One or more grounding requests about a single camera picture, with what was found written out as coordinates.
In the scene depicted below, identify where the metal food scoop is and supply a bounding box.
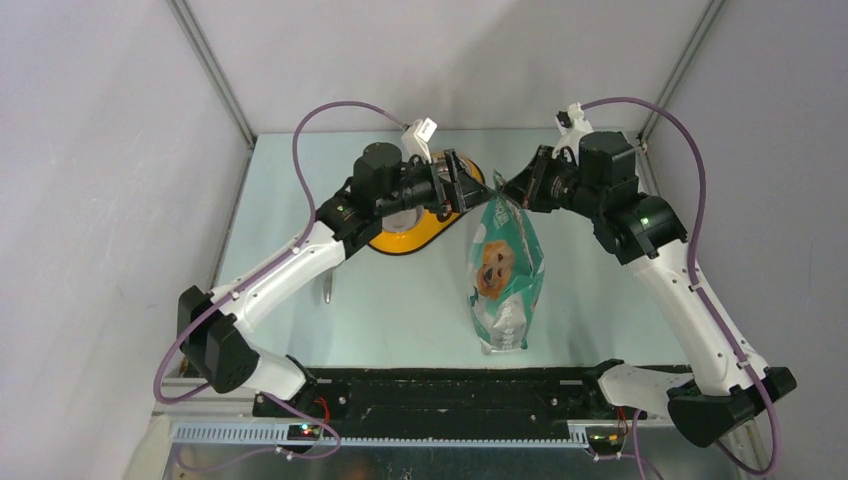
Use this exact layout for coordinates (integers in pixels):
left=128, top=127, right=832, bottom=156
left=322, top=268, right=334, bottom=304

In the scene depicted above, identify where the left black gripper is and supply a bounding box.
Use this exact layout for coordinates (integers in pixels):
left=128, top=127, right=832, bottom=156
left=376, top=149, right=495, bottom=218

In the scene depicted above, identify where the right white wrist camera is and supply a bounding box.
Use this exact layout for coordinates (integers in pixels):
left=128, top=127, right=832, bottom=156
left=552, top=102, right=594, bottom=161

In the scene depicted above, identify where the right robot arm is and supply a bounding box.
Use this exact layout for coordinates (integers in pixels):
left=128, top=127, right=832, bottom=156
left=499, top=131, right=797, bottom=447

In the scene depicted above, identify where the yellow double bowl feeder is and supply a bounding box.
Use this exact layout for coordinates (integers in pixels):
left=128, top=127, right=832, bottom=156
left=355, top=157, right=470, bottom=256

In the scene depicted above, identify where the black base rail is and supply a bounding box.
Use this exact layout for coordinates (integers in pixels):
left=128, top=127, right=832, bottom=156
left=252, top=367, right=634, bottom=438

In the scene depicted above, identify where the green pet food bag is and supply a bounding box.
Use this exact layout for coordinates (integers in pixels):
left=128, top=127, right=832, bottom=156
left=467, top=174, right=545, bottom=355

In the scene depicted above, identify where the grey slotted cable duct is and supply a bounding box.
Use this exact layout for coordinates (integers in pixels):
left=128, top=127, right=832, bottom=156
left=171, top=422, right=589, bottom=448

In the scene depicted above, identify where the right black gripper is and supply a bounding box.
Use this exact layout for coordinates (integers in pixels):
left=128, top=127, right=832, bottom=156
left=498, top=145, right=603, bottom=221

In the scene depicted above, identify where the left steel bowl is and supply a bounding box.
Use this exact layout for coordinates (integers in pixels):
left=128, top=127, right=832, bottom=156
left=382, top=207, right=424, bottom=233

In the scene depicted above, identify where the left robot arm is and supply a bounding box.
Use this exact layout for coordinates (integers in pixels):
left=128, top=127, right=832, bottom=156
left=177, top=142, right=494, bottom=417

